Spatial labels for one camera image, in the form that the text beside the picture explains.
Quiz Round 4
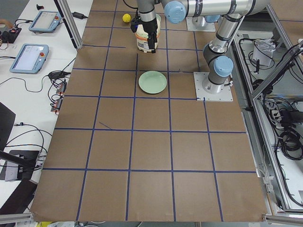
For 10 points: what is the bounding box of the teach pendant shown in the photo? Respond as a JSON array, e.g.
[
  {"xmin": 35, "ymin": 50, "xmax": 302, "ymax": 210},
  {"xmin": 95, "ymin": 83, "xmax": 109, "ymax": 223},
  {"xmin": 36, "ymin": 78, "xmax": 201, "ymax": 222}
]
[
  {"xmin": 9, "ymin": 44, "xmax": 49, "ymax": 74},
  {"xmin": 28, "ymin": 11, "xmax": 62, "ymax": 33}
]

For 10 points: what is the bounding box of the green plate near arm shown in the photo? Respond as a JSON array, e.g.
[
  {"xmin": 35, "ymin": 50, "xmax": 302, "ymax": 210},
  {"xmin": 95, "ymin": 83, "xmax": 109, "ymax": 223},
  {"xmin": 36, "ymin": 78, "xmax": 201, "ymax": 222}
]
[{"xmin": 138, "ymin": 71, "xmax": 167, "ymax": 94}]

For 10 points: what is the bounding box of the lower teach pendant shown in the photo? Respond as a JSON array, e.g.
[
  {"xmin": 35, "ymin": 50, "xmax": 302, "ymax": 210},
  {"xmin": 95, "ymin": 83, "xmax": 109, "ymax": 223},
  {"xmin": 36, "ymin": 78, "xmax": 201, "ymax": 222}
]
[{"xmin": 9, "ymin": 44, "xmax": 49, "ymax": 74}]

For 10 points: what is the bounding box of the black camera stand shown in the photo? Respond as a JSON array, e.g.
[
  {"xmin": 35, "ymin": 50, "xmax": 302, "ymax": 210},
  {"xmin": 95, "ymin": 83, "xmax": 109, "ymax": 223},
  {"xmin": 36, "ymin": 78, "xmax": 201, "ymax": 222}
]
[{"xmin": 0, "ymin": 101, "xmax": 41, "ymax": 183}]

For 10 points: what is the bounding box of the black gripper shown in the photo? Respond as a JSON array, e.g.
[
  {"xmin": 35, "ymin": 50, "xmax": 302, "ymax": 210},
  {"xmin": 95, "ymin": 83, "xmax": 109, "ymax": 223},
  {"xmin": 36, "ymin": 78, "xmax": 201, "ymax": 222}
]
[{"xmin": 130, "ymin": 18, "xmax": 158, "ymax": 53}]

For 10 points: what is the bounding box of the aluminium frame post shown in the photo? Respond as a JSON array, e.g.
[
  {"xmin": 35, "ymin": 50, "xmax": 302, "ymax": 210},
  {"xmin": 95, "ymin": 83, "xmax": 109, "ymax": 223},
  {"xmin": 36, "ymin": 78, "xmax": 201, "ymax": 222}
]
[{"xmin": 54, "ymin": 0, "xmax": 83, "ymax": 49}]

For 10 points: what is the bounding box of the upper teach pendant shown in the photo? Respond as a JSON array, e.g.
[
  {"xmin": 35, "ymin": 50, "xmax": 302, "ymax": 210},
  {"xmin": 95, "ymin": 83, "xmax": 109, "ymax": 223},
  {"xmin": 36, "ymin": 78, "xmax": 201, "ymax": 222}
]
[{"xmin": 28, "ymin": 11, "xmax": 62, "ymax": 33}]

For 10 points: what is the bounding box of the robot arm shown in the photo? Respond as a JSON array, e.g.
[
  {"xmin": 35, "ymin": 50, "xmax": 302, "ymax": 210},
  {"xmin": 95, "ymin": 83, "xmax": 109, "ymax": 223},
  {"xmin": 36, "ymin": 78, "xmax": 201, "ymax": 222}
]
[
  {"xmin": 131, "ymin": 0, "xmax": 162, "ymax": 35},
  {"xmin": 137, "ymin": 0, "xmax": 269, "ymax": 94}
]

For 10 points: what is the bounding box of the black power adapter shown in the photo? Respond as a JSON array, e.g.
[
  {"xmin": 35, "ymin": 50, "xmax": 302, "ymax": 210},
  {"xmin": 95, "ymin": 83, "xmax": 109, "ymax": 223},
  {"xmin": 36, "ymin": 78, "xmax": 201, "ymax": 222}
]
[{"xmin": 72, "ymin": 12, "xmax": 88, "ymax": 19}]

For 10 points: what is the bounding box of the white rice cooker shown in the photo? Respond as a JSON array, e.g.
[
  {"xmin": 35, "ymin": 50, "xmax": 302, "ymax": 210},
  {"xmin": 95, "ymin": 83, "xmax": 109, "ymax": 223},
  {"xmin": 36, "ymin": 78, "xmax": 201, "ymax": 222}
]
[{"xmin": 135, "ymin": 14, "xmax": 161, "ymax": 52}]

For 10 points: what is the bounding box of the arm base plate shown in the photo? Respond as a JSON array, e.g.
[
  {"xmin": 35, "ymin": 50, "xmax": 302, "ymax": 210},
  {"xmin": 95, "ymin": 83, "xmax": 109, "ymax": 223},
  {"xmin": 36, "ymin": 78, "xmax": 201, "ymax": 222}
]
[
  {"xmin": 194, "ymin": 72, "xmax": 233, "ymax": 102},
  {"xmin": 186, "ymin": 16, "xmax": 216, "ymax": 32}
]

